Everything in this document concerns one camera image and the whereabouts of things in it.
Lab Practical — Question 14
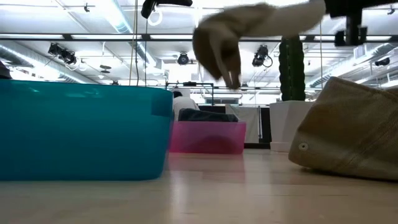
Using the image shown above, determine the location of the person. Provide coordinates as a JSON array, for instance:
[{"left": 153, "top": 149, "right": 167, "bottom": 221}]
[{"left": 172, "top": 90, "right": 200, "bottom": 121}]

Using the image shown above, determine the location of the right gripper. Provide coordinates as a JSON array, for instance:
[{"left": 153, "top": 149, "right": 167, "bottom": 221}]
[{"left": 334, "top": 15, "right": 368, "bottom": 47}]

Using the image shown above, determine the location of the thin hanging cable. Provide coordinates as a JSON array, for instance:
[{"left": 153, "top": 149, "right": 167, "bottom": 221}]
[
  {"left": 144, "top": 18, "right": 149, "bottom": 87},
  {"left": 129, "top": 0, "right": 140, "bottom": 87}
]

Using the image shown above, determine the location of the red translucent plastic bin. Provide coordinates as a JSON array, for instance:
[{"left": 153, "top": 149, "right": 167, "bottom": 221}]
[{"left": 169, "top": 121, "right": 247, "bottom": 156}]

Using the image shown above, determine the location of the black table edge rail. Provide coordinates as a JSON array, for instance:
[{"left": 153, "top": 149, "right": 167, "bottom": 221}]
[{"left": 244, "top": 142, "right": 271, "bottom": 149}]

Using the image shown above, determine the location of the white cloth panel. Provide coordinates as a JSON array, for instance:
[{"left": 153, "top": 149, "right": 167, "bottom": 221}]
[{"left": 225, "top": 104, "right": 261, "bottom": 144}]

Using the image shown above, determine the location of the black overhead frame bar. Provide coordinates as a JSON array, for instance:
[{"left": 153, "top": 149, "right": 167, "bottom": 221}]
[{"left": 0, "top": 33, "right": 398, "bottom": 44}]

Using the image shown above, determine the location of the white plant pot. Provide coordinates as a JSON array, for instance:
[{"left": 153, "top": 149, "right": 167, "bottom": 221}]
[{"left": 269, "top": 100, "right": 315, "bottom": 153}]

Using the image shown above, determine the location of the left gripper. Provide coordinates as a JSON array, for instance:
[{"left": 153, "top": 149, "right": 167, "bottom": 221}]
[{"left": 141, "top": 0, "right": 193, "bottom": 20}]

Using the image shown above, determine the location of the white hanging ring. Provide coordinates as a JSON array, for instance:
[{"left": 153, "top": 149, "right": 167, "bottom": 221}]
[{"left": 147, "top": 9, "right": 164, "bottom": 27}]

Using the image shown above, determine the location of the blue plastic bin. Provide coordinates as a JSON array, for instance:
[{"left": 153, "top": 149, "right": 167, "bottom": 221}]
[{"left": 0, "top": 78, "right": 174, "bottom": 182}]

